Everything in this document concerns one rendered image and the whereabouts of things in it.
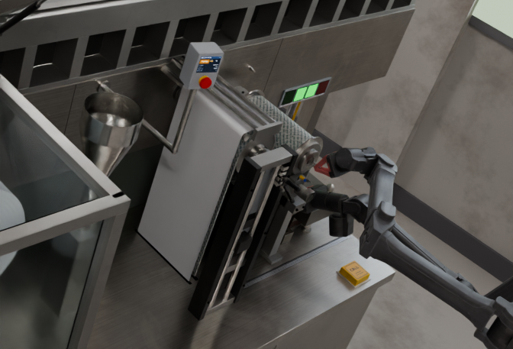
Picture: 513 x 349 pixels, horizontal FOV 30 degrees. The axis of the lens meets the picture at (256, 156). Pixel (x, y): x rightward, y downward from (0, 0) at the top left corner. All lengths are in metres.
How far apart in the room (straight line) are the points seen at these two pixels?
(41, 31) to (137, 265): 0.82
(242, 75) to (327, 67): 0.46
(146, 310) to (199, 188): 0.36
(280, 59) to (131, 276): 0.84
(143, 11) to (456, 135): 2.64
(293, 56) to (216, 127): 0.65
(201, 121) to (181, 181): 0.21
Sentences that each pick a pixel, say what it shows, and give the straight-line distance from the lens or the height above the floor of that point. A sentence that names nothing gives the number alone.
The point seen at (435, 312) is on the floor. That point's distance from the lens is 4.59.
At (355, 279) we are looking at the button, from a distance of 3.01.
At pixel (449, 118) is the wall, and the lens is 4.82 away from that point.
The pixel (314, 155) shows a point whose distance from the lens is 2.81.
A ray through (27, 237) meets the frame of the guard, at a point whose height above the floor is 1.60.
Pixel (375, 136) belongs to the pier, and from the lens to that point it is 4.95.
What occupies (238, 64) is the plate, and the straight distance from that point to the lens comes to 2.90.
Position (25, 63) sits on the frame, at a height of 1.53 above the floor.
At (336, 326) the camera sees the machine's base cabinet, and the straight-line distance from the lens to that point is 3.15.
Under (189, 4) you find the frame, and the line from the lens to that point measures 2.59.
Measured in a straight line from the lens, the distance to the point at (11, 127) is 2.00.
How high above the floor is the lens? 2.74
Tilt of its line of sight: 33 degrees down
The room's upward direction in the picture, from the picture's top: 21 degrees clockwise
